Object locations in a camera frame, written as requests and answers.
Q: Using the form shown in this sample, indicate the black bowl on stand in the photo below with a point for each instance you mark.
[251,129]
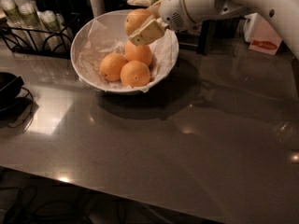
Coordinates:
[16,101]

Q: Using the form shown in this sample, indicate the paper cup stack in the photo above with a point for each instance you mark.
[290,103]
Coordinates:
[29,15]
[52,27]
[12,12]

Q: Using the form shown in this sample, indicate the white bowl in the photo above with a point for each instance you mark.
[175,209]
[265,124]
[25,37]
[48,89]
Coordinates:
[93,25]

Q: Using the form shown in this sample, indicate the white appliance with bowls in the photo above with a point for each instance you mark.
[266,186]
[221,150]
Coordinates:
[251,22]

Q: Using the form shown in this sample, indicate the paper cup stack middle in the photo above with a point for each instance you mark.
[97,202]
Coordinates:
[29,15]

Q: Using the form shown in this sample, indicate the white paper liner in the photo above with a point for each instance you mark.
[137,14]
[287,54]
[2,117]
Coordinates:
[93,47]

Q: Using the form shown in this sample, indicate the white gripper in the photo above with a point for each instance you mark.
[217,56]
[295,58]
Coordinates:
[172,7]

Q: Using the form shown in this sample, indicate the paper cup stack left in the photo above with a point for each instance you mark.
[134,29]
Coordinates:
[12,12]

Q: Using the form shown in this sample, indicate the orange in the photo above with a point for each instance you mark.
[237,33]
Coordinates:
[138,53]
[135,19]
[135,74]
[111,66]

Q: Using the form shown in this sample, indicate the paper cup stack right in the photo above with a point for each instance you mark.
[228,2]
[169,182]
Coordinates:
[52,27]

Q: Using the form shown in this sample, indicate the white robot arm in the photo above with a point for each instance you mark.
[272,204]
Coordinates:
[283,15]

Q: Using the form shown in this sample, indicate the white red card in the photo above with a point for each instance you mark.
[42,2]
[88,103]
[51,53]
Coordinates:
[265,39]

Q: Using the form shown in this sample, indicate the white tall cup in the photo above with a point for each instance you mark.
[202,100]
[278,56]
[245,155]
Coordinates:
[96,0]

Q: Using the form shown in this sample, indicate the black wire cup rack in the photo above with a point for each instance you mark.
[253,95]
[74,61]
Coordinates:
[40,42]

